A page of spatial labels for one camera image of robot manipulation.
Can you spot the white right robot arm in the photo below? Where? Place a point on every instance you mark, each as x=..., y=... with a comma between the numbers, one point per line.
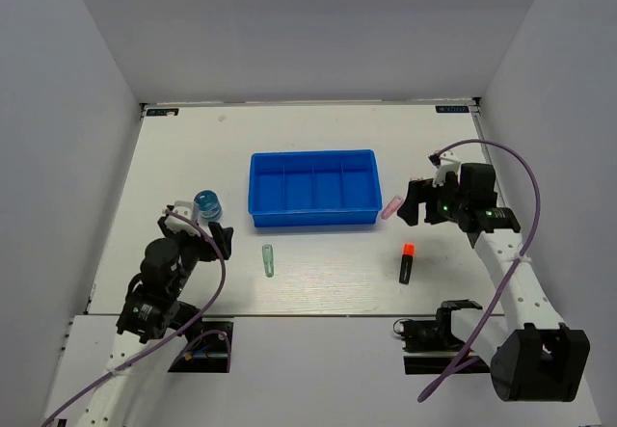
x=532, y=355

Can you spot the corner table label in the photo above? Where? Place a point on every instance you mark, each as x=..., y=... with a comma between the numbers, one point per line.
x=452, y=109
x=162, y=112

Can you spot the black orange-capped highlighter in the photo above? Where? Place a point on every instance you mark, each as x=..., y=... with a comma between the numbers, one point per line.
x=407, y=259

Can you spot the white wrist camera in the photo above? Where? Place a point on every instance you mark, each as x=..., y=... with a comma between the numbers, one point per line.
x=182, y=218
x=444, y=162

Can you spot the right corner table label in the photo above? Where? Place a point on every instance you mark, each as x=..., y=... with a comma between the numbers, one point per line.
x=452, y=109

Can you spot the left corner table label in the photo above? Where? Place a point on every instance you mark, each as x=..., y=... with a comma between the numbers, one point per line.
x=162, y=112

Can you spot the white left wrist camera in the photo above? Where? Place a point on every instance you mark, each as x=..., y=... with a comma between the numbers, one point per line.
x=182, y=218

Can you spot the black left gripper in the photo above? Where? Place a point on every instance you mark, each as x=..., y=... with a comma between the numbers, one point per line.
x=208, y=250

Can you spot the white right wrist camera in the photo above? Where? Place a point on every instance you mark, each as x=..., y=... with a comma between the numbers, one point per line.
x=444, y=162

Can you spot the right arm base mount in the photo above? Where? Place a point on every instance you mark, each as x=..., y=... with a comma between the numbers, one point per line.
x=429, y=344

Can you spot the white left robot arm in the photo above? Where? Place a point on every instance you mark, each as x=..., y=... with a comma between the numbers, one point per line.
x=155, y=330

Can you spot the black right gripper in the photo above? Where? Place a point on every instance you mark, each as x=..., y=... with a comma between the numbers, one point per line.
x=422, y=191

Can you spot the blue divided plastic tray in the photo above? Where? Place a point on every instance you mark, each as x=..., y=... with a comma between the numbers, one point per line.
x=314, y=188

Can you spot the pink correction tape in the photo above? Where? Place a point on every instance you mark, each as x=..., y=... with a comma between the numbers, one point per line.
x=392, y=207

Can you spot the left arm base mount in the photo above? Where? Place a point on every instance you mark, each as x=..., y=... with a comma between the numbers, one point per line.
x=208, y=349

